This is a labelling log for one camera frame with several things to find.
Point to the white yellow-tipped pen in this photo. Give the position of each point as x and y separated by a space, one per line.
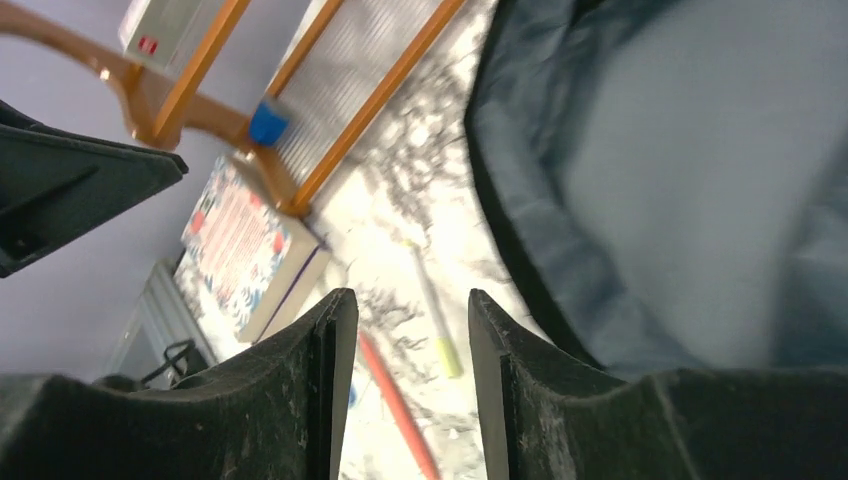
444 344

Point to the blue rack foot pad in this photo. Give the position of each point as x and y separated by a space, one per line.
268 123

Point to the small white red box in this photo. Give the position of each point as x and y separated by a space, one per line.
162 35

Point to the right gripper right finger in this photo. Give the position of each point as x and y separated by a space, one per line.
544 414

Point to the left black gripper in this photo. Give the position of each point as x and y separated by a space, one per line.
56 186

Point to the floral cover book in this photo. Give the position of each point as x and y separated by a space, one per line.
246 266

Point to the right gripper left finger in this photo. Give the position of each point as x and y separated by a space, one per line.
275 411

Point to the black backpack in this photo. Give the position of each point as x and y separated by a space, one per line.
667 180

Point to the orange pen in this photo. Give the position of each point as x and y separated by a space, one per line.
399 409

